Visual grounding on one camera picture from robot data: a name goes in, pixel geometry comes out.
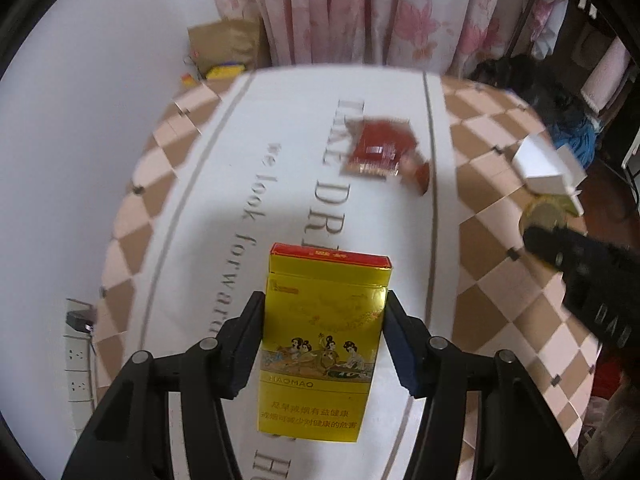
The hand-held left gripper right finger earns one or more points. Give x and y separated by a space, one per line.
400 345

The yellow cigarette box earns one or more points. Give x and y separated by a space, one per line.
320 320

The white opened paper box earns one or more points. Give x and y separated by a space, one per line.
545 165

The red brown packet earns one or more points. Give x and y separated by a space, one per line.
380 150

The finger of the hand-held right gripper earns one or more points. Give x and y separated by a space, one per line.
550 245

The white power strip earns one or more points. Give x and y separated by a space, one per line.
76 365

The blue cloth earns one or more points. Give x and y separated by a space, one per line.
575 135

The yellow blue container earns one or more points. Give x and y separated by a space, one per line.
225 71

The pale cloth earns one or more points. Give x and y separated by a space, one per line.
615 430

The brown paper bag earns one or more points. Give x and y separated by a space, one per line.
225 42

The pink fleece garment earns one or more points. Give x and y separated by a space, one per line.
607 70

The white floral hanging garment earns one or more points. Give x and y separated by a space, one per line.
547 15

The red cloth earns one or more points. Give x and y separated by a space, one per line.
617 365

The pink floral curtain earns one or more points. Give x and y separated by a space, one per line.
375 10

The dark clothes pile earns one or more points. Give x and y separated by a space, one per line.
520 77

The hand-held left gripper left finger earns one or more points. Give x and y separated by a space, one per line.
245 345

